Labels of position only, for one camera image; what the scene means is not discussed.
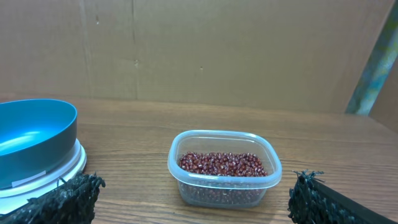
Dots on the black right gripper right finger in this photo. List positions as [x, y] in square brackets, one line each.
[312, 202]

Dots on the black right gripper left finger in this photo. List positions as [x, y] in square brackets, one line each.
[73, 201]

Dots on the clear plastic container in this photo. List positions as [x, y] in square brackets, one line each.
[206, 141]

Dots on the red adzuki beans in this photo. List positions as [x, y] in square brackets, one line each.
[222, 164]

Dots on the teal metal bowl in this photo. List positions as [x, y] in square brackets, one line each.
[36, 136]

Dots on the white digital kitchen scale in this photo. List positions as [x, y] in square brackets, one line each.
[39, 184]

